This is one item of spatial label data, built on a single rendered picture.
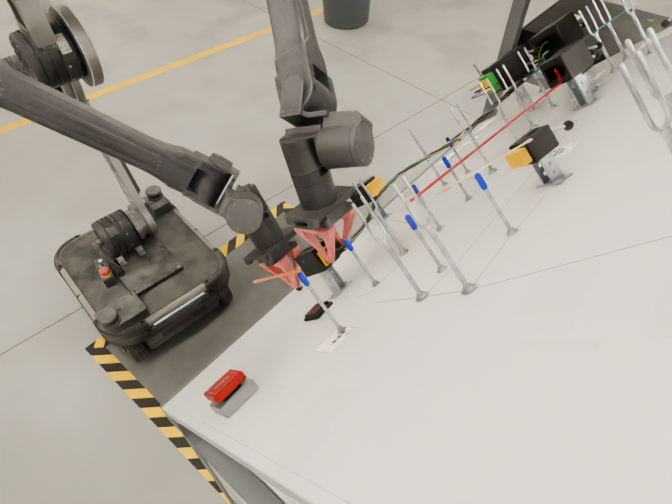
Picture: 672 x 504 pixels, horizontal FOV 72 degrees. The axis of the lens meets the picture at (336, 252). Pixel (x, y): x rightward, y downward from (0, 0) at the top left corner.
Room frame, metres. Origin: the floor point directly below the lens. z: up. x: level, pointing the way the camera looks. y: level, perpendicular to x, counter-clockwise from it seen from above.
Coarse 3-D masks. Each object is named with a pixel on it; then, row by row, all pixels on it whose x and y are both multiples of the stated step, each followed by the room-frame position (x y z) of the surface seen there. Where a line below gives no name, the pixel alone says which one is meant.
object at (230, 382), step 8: (224, 376) 0.29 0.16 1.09; (232, 376) 0.28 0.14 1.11; (240, 376) 0.28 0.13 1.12; (216, 384) 0.28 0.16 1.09; (224, 384) 0.27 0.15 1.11; (232, 384) 0.27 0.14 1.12; (240, 384) 0.28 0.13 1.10; (208, 392) 0.27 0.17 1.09; (216, 392) 0.26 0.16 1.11; (224, 392) 0.26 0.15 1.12; (232, 392) 0.26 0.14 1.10; (216, 400) 0.25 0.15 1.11; (224, 400) 0.25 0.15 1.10
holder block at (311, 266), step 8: (320, 240) 0.52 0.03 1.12; (312, 248) 0.50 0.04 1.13; (296, 256) 0.51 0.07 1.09; (304, 256) 0.49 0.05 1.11; (312, 256) 0.48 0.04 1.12; (304, 264) 0.49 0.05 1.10; (312, 264) 0.48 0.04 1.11; (320, 264) 0.47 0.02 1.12; (304, 272) 0.49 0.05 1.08; (312, 272) 0.48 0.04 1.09; (320, 272) 0.47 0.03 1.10
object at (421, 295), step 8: (368, 208) 0.39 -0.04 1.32; (360, 216) 0.37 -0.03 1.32; (376, 216) 0.38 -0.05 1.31; (368, 224) 0.37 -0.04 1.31; (384, 232) 0.37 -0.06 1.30; (376, 240) 0.36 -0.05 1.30; (384, 240) 0.36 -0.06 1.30; (392, 248) 0.36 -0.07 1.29; (392, 256) 0.35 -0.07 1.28; (400, 264) 0.34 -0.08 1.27; (408, 272) 0.34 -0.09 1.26; (408, 280) 0.33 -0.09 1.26; (416, 288) 0.33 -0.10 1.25; (416, 296) 0.32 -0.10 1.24; (424, 296) 0.32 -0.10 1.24
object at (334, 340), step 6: (336, 330) 0.33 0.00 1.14; (348, 330) 0.32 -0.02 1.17; (330, 336) 0.33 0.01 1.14; (336, 336) 0.32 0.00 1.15; (342, 336) 0.31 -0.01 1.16; (324, 342) 0.32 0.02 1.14; (330, 342) 0.31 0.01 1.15; (336, 342) 0.30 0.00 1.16; (318, 348) 0.31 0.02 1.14; (324, 348) 0.30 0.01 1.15; (330, 348) 0.29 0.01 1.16
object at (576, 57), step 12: (564, 48) 0.83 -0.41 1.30; (576, 48) 0.80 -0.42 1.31; (588, 48) 0.84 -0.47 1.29; (600, 48) 0.85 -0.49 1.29; (552, 60) 0.79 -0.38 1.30; (564, 60) 0.78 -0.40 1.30; (576, 60) 0.79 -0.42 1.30; (588, 60) 0.80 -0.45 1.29; (552, 72) 0.81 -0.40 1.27; (564, 72) 0.80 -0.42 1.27; (576, 72) 0.77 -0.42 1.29; (552, 84) 0.78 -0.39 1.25; (576, 84) 0.79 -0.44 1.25; (576, 96) 0.78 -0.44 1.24; (588, 96) 0.76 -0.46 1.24; (600, 96) 0.76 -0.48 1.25; (576, 108) 0.77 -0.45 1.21
